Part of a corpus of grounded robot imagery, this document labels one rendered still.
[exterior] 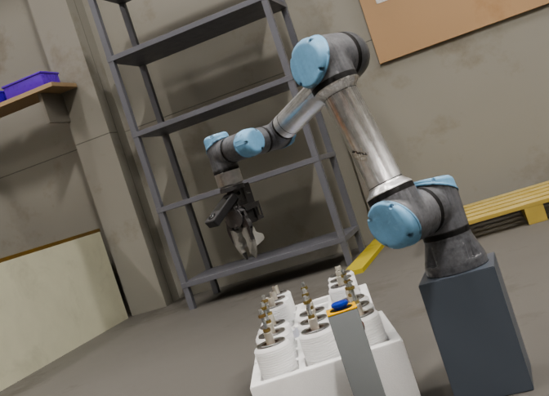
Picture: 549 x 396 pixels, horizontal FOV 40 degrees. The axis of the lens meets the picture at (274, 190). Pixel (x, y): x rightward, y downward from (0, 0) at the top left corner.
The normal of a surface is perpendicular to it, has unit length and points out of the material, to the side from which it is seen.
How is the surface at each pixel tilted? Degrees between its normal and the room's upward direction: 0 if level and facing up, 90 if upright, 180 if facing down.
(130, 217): 90
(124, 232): 90
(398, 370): 90
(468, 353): 90
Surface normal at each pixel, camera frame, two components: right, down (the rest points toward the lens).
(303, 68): -0.74, 0.11
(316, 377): -0.01, 0.02
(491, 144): -0.29, 0.11
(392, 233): -0.63, 0.35
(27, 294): 0.91, -0.29
